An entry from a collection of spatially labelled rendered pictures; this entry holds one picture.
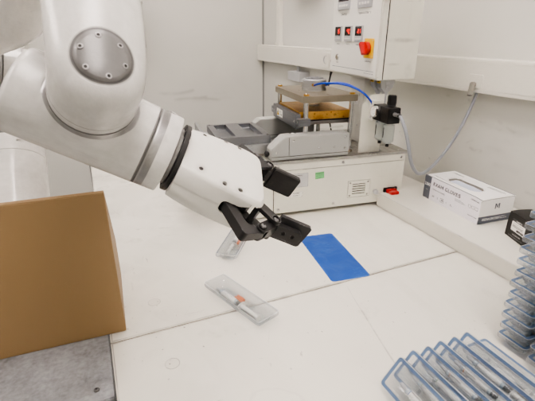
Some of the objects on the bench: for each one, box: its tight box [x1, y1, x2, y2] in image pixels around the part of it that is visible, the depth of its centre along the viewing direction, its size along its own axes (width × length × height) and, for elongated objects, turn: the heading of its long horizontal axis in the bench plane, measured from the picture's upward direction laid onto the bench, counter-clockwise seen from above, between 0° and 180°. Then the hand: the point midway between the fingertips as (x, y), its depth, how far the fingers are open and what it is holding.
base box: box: [248, 154, 405, 218], centre depth 141 cm, size 54×38×17 cm
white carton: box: [423, 171, 516, 224], centre depth 122 cm, size 12×23×7 cm, turn 19°
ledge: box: [377, 185, 525, 281], centre depth 105 cm, size 30×84×4 cm, turn 24°
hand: (292, 208), depth 49 cm, fingers open, 8 cm apart
